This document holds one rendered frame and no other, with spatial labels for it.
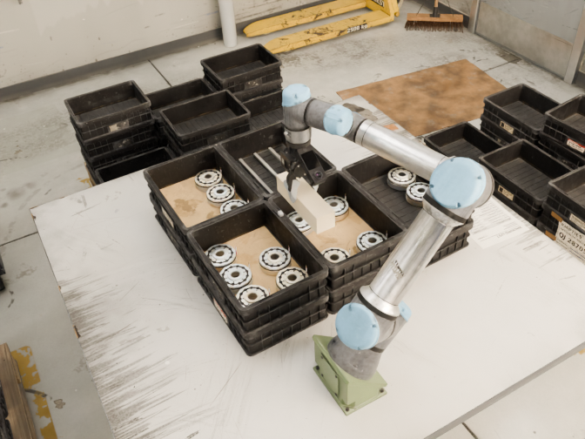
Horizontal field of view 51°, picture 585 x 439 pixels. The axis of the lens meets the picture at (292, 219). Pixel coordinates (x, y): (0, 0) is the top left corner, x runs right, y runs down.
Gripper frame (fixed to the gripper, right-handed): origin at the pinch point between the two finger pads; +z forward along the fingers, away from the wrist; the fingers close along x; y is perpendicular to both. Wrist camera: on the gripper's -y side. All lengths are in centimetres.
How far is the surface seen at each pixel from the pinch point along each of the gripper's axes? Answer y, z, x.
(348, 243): -1.5, 25.8, -15.0
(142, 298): 25, 39, 51
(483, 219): -6, 39, -72
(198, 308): 10, 39, 37
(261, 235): 17.6, 25.7, 7.9
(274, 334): -16.7, 32.7, 21.8
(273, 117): 147, 71, -63
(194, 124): 148, 59, -16
